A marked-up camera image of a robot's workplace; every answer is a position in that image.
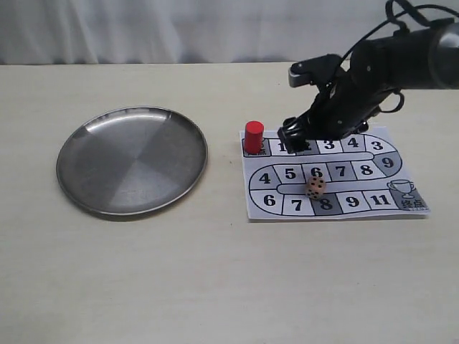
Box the wooden die black pips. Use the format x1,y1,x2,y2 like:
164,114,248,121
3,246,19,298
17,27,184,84
306,176,326,199

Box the round stainless steel plate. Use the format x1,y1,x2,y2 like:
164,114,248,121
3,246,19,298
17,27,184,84
55,105,209,219

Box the red cylinder game piece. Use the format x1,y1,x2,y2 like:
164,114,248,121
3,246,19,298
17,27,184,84
244,120,264,154

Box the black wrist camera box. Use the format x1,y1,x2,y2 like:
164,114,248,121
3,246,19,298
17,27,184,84
288,54,346,90

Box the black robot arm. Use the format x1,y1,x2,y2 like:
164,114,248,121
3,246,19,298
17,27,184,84
278,19,458,153

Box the white curtain backdrop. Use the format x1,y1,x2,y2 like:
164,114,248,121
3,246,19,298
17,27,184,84
1,1,386,65

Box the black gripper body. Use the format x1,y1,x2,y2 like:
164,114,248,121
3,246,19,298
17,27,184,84
303,58,392,140

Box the paper number game board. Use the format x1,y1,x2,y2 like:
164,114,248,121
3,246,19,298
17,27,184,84
242,127,430,221

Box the black cable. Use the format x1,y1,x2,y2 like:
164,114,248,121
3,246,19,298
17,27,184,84
339,0,459,69

